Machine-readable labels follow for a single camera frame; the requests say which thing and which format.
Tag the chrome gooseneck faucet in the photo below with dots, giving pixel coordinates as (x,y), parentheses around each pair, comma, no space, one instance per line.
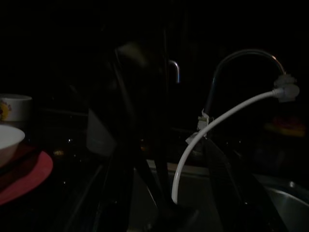
(243,52)

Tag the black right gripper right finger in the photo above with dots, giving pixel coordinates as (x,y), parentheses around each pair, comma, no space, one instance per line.
(231,198)

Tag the white mug with flower print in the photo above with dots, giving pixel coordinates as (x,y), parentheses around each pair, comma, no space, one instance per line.
(17,108)

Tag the stainless steel sink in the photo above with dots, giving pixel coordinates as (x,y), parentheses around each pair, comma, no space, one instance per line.
(190,188)

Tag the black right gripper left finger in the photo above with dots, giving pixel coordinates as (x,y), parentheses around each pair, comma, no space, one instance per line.
(120,193)

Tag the grey water filter canister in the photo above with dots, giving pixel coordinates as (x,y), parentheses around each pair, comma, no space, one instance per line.
(99,135)

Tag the white bowl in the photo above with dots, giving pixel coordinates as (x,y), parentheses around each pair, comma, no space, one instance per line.
(9,142)

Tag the pink round plate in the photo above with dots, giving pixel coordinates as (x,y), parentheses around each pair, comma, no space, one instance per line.
(29,176)

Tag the yellow and red sponge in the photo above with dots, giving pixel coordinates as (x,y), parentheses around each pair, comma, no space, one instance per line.
(286,126)

